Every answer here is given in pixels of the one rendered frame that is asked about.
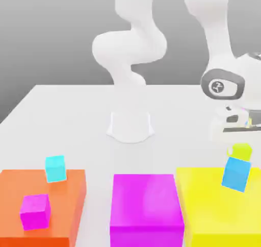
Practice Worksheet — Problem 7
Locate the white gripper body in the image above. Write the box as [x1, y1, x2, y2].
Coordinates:
[210, 116, 261, 144]

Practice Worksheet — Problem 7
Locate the small lime cube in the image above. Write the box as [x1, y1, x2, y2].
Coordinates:
[231, 142, 253, 162]

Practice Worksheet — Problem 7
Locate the small blue cube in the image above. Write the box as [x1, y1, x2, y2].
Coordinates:
[221, 156, 252, 193]

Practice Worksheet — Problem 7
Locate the small cyan cube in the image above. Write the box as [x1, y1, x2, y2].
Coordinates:
[45, 155, 68, 184]

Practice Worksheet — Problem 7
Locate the small magenta cube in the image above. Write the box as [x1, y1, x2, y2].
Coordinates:
[19, 193, 51, 231]

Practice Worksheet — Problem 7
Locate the large yellow box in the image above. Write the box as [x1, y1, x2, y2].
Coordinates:
[176, 166, 261, 247]

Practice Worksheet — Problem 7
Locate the large magenta box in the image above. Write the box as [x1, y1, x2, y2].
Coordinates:
[109, 174, 186, 247]

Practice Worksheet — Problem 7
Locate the large orange box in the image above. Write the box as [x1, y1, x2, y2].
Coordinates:
[0, 169, 88, 247]

